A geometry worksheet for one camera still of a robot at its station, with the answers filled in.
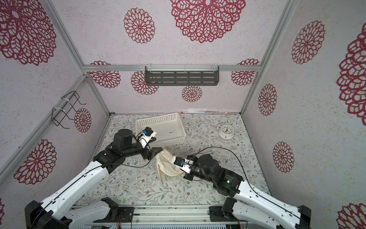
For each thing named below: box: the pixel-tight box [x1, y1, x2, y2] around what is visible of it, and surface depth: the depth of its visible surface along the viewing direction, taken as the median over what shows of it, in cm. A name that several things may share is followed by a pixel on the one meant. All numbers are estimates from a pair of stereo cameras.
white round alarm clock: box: [216, 123, 235, 140], surface depth 106 cm
